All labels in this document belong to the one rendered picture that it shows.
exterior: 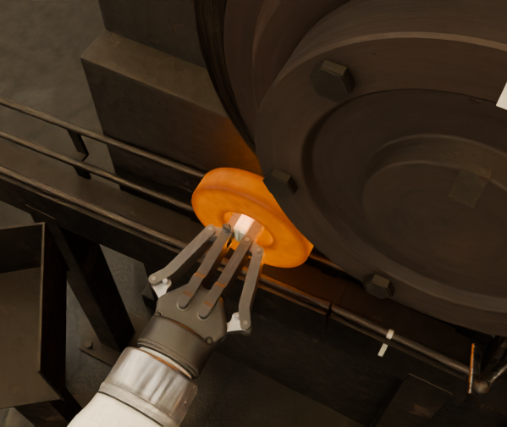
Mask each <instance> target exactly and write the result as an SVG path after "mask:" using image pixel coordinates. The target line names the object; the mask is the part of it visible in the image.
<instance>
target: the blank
mask: <svg viewBox="0 0 507 427"><path fill-rule="evenodd" d="M263 179H264V178H263V177H261V176H260V175H256V174H254V173H251V172H249V171H246V170H243V169H235V168H217V169H213V170H211V171H209V172H208V173H206V174H205V176H204V177H203V179H202V180H201V182H200V184H199V185H198V187H197V188H196V189H195V191H194V193H193V195H192V200H191V202H192V207H193V209H194V211H195V213H196V216H197V217H198V219H199V220H200V221H201V222H202V223H203V225H204V226H205V227H207V226H208V225H214V226H215V227H222V225H223V224H225V223H228V222H229V220H230V218H231V216H232V215H233V213H234V212H235V213H239V214H244V215H246V216H248V217H250V218H252V219H254V220H255V221H257V222H258V223H260V224H261V225H262V226H264V227H265V228H264V230H263V231H262V233H261V235H260V237H259V238H258V240H257V242H256V244H257V245H258V246H260V247H263V249H264V264H267V265H271V266H275V267H280V268H294V267H297V266H299V265H301V264H303V263H304V262H305V261H306V260H307V258H308V256H309V254H310V252H311V250H312V248H313V247H314V246H313V245H312V244H311V243H310V242H309V241H308V240H307V239H306V238H305V237H304V236H303V235H302V234H301V233H300V232H299V231H298V230H297V229H296V227H295V226H294V225H293V224H292V223H291V221H290V220H289V219H288V217H287V216H286V215H285V213H284V212H283V210H282V209H281V207H280V206H279V205H278V203H277V202H276V200H275V198H274V197H273V194H272V193H270V192H269V190H268V189H267V188H266V186H265V184H264V183H263V181H262V180H263ZM239 244H240V241H239V242H237V241H236V240H235V239H233V243H232V244H231V246H230V247H231V248H232V249H234V250H235V249H236V248H237V246H238V245H239Z"/></svg>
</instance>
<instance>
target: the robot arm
mask: <svg viewBox="0 0 507 427"><path fill-rule="evenodd" d="M264 228H265V227H264V226H262V225H261V224H260V223H258V222H257V221H255V220H254V219H252V218H250V217H248V216H246V215H244V214H242V213H235V212H234V213H233V215H232V216H231V218H230V220H229V222H228V223H225V224H223V225H222V227H215V226H214V225H208V226H207V227H206V228H205V229H204V230H203V231H202V232H201V233H200V234H199V235H198V236H197V237H196V238H195V239H194V240H193V241H192V242H191V243H190V244H189V245H188V246H187V247H186V248H185V249H184V250H183V251H182V252H181V253H180V254H179V255H178V256H177V257H176V258H175V259H174V260H173V261H171V262H170V263H169V264H168V265H167V266H166V267H165V268H164V269H161V270H159V271H157V272H156V273H154V274H151V275H150V276H149V279H148V280H149V283H150V285H151V288H152V290H153V291H154V292H156V294H157V297H158V299H157V307H156V312H155V313H154V314H153V316H152V318H151V319H150V321H149V323H148V324H147V326H146V328H145V329H144V330H143V332H142V334H141V336H140V338H139V339H138V341H137V342H136V343H137V347H138V348H136V347H126V348H125V349H124V350H123V352H122V353H121V355H120V357H119V358H118V360H117V362H116V363H115V364H114V366H113V368H112V370H111V371H110V373H109V374H108V376H107V378H106V379H105V380H104V382H102V384H101V385H100V389H99V391H98V392H97V393H96V395H95V396H94V397H93V398H92V400H91V401H90V402H89V403H88V404H87V406H86V407H85V408H84V409H82V410H81V411H80V412H79V413H78V414H77V415H76V416H75V417H74V418H73V420H72V421H71V422H70V423H69V425H68V426H67V427H179V426H180V424H181V422H182V420H183V418H184V417H185V415H186V413H187V411H188V408H189V407H190V404H191V403H192V401H193V399H194V397H195V396H196V394H197V385H196V384H195V382H194V381H193V380H195V379H197V378H198V377H199V375H200V374H201V371H202V370H203V368H204V367H205V365H206V363H207V361H208V359H209V358H210V356H211V354H212V352H213V350H214V348H215V347H216V345H217V344H218V343H219V342H221V341H223V340H224V339H225V338H226V336H227V335H229V334H237V333H241V334H242V335H243V336H248V335H249V334H250V333H251V309H252V305H253V302H254V298H255V295H256V289H257V286H258V282H259V279H260V275H261V272H262V266H263V263H264V249H263V247H260V246H258V245H257V244H256V242H257V240H258V238H259V237H260V235H261V233H262V231H263V230H264ZM233 239H235V240H236V241H237V242H239V241H240V244H239V245H238V246H237V248H236V249H235V251H234V254H233V255H232V257H231V259H230V260H229V262H228V263H227V265H226V267H225V268H224V270H223V272H222V273H221V275H220V277H219V278H218V281H217V282H215V283H214V285H213V286H212V289H211V290H207V285H208V284H209V282H210V280H211V279H212V277H213V275H214V274H215V272H216V270H217V269H218V266H219V264H220V263H221V262H222V260H223V258H224V256H225V254H226V253H227V251H228V250H229V248H230V246H231V244H232V243H233ZM210 247H211V249H210V251H209V252H208V254H207V255H206V257H205V259H204V260H203V262H202V264H201V266H200V268H199V269H198V270H197V271H196V273H194V274H193V276H192V277H191V279H190V281H189V283H188V284H186V285H183V286H181V287H179V288H177V289H175V290H173V291H170V290H171V289H172V287H173V284H174V283H175V282H176V281H177V280H178V279H179V278H180V277H181V276H182V275H183V274H184V273H185V272H186V271H187V270H188V269H189V268H190V267H191V266H192V265H193V264H194V263H195V262H196V261H197V260H198V259H199V258H200V257H201V256H202V255H203V254H204V253H205V252H206V251H207V250H208V249H209V248H210ZM249 257H251V262H250V265H249V268H248V272H247V276H246V278H245V284H244V287H243V291H242V294H241V298H240V304H239V312H238V313H234V314H233V315H232V319H231V320H230V321H229V322H228V323H227V320H226V314H225V308H224V302H225V300H226V298H227V295H228V294H229V291H230V289H231V288H232V286H233V284H234V283H235V281H236V279H237V278H238V276H239V274H240V272H241V270H242V269H243V267H244V266H245V263H246V261H247V260H248V258H249Z"/></svg>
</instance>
